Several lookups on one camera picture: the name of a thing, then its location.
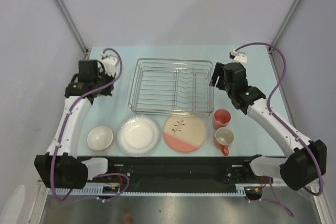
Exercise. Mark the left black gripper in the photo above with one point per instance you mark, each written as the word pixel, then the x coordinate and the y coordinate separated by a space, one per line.
pixel 108 92

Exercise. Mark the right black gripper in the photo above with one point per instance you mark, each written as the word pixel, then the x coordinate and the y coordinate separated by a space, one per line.
pixel 218 71

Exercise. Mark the metal wire dish rack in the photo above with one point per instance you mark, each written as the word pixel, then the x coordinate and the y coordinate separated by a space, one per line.
pixel 176 87

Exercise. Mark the white bowl orange outside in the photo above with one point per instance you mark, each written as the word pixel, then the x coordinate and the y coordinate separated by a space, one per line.
pixel 100 138

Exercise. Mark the white scalloped plate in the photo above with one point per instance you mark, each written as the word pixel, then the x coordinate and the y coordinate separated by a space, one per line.
pixel 138 136

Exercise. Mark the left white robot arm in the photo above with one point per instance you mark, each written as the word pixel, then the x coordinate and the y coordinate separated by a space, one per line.
pixel 60 166

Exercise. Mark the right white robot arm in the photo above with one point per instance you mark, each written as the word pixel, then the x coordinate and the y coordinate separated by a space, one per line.
pixel 305 160

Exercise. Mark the coral pink cup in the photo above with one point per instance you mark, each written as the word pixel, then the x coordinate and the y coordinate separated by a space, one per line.
pixel 221 118

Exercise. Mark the orange mug white inside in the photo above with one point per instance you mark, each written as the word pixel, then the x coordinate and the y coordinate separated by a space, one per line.
pixel 223 138

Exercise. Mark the pink beige leaf plate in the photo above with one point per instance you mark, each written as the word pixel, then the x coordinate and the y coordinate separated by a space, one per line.
pixel 185 134

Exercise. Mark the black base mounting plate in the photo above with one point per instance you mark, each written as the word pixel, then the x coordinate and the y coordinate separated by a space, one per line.
pixel 184 174

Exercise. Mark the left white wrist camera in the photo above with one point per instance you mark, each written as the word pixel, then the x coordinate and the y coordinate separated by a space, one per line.
pixel 109 62

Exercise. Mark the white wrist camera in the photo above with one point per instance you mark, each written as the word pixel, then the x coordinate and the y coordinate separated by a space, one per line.
pixel 238 57
pixel 109 62

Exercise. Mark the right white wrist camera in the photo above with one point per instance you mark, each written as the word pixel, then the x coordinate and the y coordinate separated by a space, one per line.
pixel 238 57

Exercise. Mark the left aluminium frame post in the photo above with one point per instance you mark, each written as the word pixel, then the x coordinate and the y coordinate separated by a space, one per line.
pixel 60 4

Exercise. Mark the aluminium frame post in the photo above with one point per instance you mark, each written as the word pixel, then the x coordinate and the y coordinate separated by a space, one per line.
pixel 286 21
pixel 60 4

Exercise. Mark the white slotted cable duct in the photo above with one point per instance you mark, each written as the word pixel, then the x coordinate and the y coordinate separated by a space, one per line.
pixel 97 190

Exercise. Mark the right aluminium frame post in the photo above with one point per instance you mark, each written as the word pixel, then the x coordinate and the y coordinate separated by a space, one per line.
pixel 286 21

